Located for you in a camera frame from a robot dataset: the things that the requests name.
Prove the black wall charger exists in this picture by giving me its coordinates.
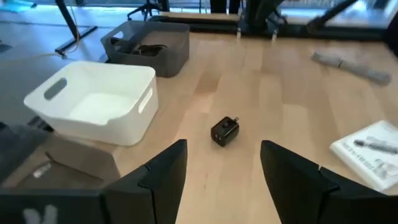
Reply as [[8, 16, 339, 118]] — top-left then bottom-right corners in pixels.
[[210, 116, 241, 147]]

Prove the black tripod base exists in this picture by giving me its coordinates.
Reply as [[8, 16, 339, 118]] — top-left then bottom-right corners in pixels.
[[126, 0, 170, 21]]

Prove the black T-foot stand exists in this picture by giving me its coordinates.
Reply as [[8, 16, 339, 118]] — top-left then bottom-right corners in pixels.
[[54, 0, 99, 57]]

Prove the smoky translucent plastic bin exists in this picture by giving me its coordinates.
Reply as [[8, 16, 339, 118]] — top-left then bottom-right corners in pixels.
[[0, 123, 121, 191]]

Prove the white printed box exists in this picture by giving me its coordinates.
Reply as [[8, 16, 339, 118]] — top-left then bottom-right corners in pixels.
[[329, 119, 398, 192]]

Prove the white plastic bin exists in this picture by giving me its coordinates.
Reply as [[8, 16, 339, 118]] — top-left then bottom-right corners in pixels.
[[23, 60, 159, 147]]

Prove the grey cloth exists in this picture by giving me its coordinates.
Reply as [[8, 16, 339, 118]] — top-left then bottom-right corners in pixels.
[[310, 51, 392, 86]]

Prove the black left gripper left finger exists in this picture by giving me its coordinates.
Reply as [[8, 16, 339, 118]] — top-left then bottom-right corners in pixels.
[[99, 139, 188, 224]]

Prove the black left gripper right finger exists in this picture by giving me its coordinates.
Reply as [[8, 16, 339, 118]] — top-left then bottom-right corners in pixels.
[[260, 139, 398, 224]]

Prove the dark grey plastic bin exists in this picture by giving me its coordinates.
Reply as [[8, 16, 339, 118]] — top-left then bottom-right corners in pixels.
[[100, 20, 190, 78]]

